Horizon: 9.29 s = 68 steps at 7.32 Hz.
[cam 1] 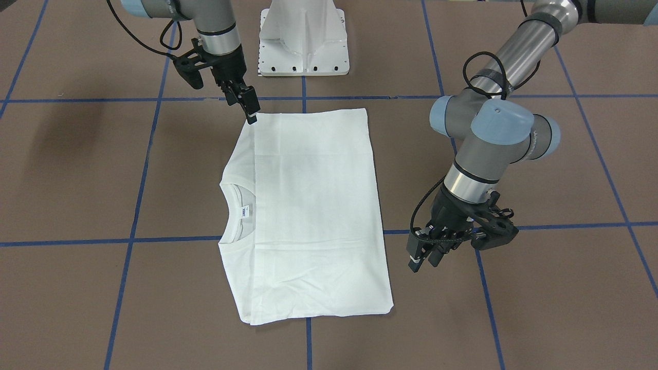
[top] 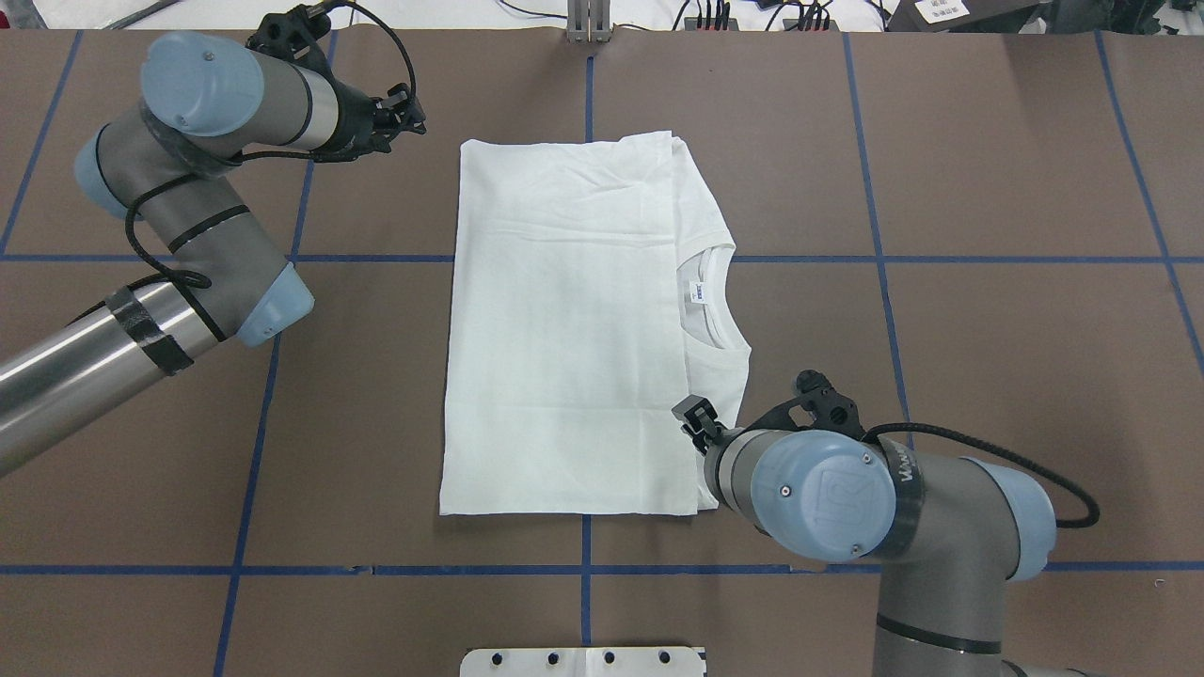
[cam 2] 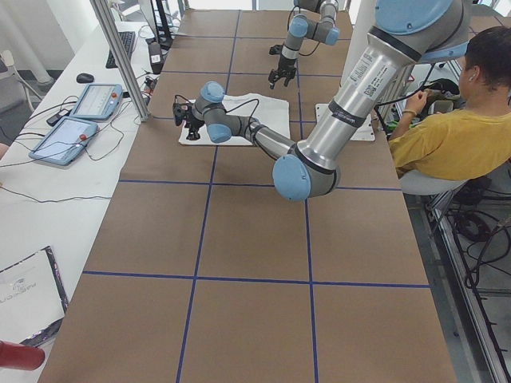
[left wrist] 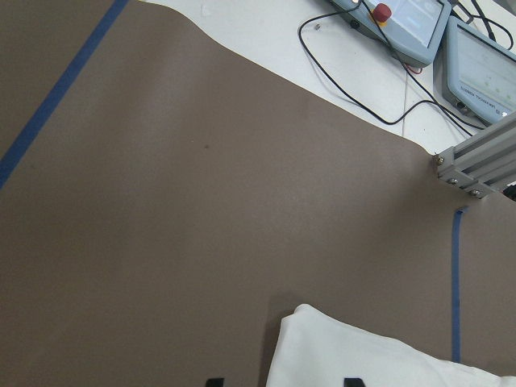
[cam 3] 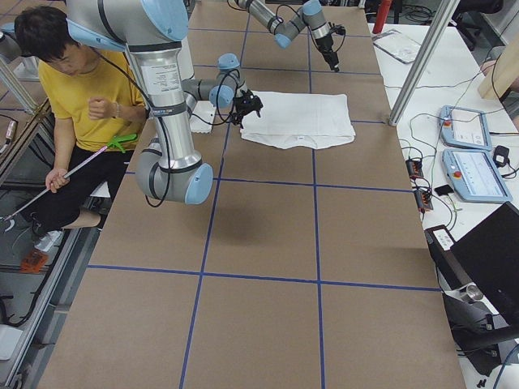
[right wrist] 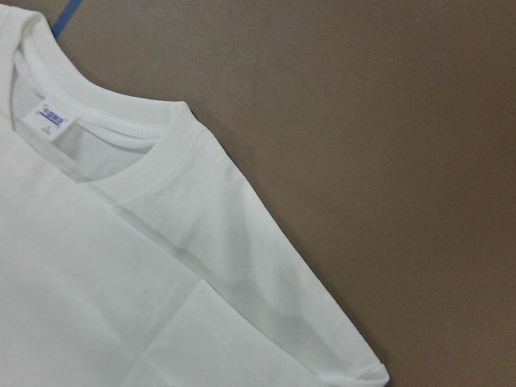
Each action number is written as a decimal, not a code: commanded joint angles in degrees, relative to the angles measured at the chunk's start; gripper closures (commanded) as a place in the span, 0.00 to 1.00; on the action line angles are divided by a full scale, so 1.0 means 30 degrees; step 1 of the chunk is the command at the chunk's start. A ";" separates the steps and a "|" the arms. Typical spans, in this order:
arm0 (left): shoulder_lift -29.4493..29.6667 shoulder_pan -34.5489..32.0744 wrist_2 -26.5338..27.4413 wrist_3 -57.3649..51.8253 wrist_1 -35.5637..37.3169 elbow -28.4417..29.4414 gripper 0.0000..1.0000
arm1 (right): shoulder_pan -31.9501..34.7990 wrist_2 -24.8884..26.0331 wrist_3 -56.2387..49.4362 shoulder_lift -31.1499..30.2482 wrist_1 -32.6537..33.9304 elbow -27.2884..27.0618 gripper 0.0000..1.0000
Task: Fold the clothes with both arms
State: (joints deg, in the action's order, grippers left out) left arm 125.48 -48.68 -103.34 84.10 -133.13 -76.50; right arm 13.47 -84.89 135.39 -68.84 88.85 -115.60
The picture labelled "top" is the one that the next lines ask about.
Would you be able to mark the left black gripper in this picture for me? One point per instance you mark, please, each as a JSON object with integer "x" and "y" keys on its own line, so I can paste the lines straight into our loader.
{"x": 355, "y": 120}

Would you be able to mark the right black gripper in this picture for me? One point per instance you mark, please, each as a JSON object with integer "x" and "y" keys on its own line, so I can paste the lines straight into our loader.
{"x": 694, "y": 419}

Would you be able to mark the white long-sleeve printed shirt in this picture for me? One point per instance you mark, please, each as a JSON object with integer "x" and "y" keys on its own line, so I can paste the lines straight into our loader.
{"x": 588, "y": 299}

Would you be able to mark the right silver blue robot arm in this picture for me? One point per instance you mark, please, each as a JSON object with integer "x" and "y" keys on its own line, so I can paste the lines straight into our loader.
{"x": 950, "y": 519}

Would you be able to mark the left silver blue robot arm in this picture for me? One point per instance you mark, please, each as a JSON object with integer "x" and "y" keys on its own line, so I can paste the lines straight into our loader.
{"x": 208, "y": 106}

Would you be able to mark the black white labelled box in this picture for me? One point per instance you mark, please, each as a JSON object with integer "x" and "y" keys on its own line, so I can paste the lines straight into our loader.
{"x": 943, "y": 16}

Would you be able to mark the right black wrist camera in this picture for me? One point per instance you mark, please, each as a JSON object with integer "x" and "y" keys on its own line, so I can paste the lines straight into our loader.
{"x": 816, "y": 405}

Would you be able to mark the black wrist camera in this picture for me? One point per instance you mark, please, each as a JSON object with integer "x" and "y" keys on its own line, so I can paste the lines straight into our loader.
{"x": 816, "y": 405}
{"x": 293, "y": 35}

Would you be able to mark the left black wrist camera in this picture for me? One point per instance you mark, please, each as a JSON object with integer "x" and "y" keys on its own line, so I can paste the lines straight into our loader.
{"x": 293, "y": 35}

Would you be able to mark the aluminium frame post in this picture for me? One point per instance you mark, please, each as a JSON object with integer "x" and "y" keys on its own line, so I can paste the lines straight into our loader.
{"x": 588, "y": 21}

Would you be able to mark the white central column pedestal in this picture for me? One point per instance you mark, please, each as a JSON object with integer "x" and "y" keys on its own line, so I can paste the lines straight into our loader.
{"x": 586, "y": 661}

